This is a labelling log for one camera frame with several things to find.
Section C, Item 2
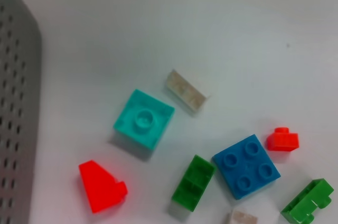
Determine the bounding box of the green rectangular toy brick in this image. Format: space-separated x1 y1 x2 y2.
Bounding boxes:
171 154 218 213

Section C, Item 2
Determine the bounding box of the blue square toy brick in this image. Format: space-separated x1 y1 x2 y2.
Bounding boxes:
212 133 281 200

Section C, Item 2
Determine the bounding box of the small red brick with stud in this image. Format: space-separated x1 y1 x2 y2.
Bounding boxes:
266 127 300 152

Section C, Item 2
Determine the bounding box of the white toy brick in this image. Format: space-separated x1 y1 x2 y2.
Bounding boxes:
165 69 211 115
228 210 258 224

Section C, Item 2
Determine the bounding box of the green stepped toy brick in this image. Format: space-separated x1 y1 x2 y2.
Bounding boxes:
280 178 335 224

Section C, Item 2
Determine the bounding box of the orange-red wedge toy block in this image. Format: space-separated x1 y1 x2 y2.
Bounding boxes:
78 160 129 214

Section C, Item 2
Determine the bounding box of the grey-green perforated storage bin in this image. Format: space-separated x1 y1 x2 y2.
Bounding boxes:
0 0 43 224

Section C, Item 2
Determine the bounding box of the teal square toy plate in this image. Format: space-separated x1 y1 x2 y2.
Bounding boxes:
112 88 175 153

